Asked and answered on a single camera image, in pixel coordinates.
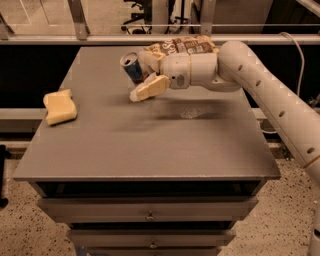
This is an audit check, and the top grey drawer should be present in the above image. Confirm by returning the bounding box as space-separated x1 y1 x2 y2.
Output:
38 197 258 223

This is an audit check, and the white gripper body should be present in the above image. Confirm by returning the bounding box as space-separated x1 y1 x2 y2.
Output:
160 53 218 89

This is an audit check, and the blue silver redbull can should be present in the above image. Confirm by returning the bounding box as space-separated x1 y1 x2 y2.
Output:
120 52 145 85

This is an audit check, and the grey drawer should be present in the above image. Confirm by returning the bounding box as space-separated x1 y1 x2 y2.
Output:
68 229 235 249
38 197 258 223

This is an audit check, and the brown chip bag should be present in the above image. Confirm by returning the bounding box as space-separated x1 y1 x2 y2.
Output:
145 35 219 55

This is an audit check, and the grey drawer cabinet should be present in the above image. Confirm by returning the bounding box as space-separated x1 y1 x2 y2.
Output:
14 47 280 256

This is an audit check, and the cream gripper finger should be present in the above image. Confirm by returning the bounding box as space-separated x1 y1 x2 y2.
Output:
138 50 166 73
129 73 170 102

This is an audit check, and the black stand at left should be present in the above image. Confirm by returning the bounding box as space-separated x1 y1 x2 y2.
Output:
0 145 10 209

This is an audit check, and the yellow sponge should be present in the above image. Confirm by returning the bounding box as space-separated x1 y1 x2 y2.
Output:
43 89 78 125

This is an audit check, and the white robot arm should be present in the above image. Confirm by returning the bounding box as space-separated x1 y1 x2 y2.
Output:
122 36 320 184

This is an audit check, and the black office chair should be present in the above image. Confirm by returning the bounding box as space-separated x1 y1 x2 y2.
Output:
121 0 152 34

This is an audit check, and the metal railing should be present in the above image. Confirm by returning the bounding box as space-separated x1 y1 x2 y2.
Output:
0 0 320 45

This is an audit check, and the white cable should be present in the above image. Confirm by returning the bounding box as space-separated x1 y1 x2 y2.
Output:
279 31 306 98

